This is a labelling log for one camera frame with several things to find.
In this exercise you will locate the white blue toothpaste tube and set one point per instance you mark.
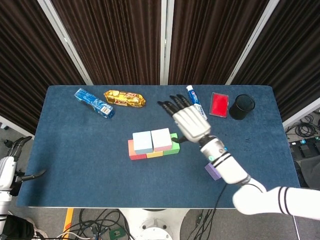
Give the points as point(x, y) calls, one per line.
point(193, 96)

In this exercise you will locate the blue felt table cover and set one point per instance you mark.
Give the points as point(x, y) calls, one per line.
point(100, 185)

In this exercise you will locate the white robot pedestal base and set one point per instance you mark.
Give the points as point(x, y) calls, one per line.
point(155, 225)

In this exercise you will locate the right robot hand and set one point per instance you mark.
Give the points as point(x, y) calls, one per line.
point(191, 122)

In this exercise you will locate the green box on floor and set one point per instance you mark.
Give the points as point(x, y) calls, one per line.
point(116, 233)

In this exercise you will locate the light blue cube block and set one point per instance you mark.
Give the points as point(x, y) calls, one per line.
point(142, 142)

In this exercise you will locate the red ink pad case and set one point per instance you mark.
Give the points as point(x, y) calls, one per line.
point(219, 104)

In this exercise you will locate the pink cube block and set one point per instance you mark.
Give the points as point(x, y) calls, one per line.
point(161, 138)

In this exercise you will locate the black mesh pen cup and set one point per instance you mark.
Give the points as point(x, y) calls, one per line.
point(241, 107)

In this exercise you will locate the brown fabric partition panel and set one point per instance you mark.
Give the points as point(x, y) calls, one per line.
point(25, 62)
point(112, 37)
point(295, 50)
point(212, 37)

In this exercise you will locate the white partition frame post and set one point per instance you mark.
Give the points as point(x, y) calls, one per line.
point(66, 41)
point(167, 37)
point(250, 41)

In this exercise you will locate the white black sneaker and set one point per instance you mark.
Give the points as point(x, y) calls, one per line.
point(37, 233)

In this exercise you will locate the green cube block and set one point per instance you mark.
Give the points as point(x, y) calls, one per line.
point(172, 150)

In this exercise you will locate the orange red cube block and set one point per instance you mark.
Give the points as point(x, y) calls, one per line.
point(132, 153)

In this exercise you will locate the gold cookie package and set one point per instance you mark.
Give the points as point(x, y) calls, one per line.
point(125, 98)

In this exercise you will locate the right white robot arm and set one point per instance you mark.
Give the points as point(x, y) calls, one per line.
point(225, 170)

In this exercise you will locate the yellow floor tape strip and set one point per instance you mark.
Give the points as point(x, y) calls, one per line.
point(68, 217)

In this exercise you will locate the white partition frame rail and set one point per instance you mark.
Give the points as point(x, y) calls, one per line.
point(300, 113)
point(15, 127)

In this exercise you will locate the black caster wheel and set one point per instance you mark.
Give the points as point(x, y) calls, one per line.
point(8, 143)

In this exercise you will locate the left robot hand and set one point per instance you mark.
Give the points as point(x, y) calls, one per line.
point(6, 172)

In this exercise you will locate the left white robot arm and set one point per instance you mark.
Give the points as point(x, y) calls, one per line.
point(3, 202)

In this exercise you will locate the yellow cube block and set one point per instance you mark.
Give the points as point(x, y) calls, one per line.
point(155, 155)

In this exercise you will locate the purple cube block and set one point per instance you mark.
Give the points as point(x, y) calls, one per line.
point(211, 171)

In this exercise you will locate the blue cookie package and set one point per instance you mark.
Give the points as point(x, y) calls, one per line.
point(93, 102)

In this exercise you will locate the black device with teal lights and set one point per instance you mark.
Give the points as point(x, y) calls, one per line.
point(303, 150)

